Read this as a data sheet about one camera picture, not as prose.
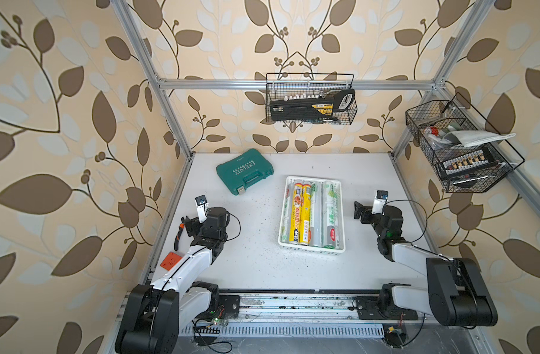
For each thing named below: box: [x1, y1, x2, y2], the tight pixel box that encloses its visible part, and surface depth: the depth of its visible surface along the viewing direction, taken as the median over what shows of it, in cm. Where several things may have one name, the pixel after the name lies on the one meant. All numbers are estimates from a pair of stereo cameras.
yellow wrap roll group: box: [289, 179, 303, 245], surface depth 90 cm
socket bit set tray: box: [441, 148, 498, 177], surface depth 68 cm
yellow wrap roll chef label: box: [299, 180, 312, 247], surface depth 91 cm
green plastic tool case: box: [216, 148, 274, 196], surface depth 110 cm
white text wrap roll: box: [309, 181, 323, 248], surface depth 90 cm
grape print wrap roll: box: [321, 180, 341, 250], surface depth 89 cm
